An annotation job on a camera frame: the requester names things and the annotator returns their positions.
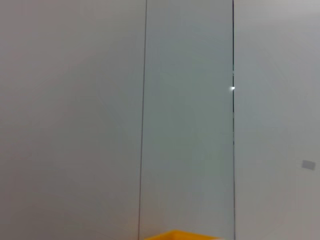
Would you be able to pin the small grey wall plate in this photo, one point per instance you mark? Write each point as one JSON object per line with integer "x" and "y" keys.
{"x": 308, "y": 165}

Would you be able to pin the yellow plastic bin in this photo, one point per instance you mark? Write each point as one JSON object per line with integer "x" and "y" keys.
{"x": 182, "y": 236}

